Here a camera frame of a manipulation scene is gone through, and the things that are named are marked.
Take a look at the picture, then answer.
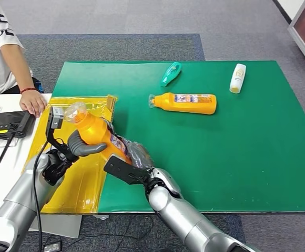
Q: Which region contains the grey power adapter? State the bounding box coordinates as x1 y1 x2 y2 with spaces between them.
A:
43 242 62 252

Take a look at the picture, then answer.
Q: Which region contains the black device with antenna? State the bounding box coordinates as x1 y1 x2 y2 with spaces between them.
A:
0 110 36 166

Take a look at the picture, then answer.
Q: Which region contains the green table mat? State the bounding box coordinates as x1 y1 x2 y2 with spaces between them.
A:
52 61 305 214

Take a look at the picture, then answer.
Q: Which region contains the dark grey floor rug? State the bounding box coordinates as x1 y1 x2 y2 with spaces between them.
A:
0 34 247 252

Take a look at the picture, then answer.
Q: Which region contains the white plastic bottle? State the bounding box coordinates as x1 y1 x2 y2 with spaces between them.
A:
229 63 247 94

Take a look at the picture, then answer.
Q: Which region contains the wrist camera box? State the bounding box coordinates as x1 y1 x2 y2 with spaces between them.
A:
103 155 151 186
45 106 64 138

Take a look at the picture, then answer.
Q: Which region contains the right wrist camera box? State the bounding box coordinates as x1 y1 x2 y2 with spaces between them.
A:
103 155 151 186

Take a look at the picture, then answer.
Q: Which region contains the person's hand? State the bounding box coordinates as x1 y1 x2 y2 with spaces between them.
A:
19 89 48 118

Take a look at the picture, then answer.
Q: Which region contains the orange bottle with clear cap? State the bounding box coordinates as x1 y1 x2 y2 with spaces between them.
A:
148 92 218 116
63 101 132 165

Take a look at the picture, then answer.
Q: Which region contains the blue black chair part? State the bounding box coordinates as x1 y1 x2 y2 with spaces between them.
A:
33 78 45 94

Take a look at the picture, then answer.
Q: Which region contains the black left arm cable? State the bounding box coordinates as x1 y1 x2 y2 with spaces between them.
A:
33 139 51 252

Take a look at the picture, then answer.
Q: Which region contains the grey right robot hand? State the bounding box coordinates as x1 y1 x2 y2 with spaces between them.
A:
126 141 156 171

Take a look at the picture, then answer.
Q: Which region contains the teal plastic bottle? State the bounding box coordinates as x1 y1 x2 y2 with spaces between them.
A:
160 62 182 87

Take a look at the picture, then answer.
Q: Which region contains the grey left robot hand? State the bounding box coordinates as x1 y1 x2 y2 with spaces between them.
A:
67 129 107 158

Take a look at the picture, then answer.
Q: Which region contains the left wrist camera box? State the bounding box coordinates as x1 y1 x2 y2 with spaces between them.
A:
45 106 64 138

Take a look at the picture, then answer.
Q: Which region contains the yellow plastic-wrapped board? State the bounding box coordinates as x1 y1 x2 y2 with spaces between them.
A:
24 94 117 215

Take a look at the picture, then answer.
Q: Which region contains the black floor cable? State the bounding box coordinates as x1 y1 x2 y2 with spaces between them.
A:
63 215 154 252

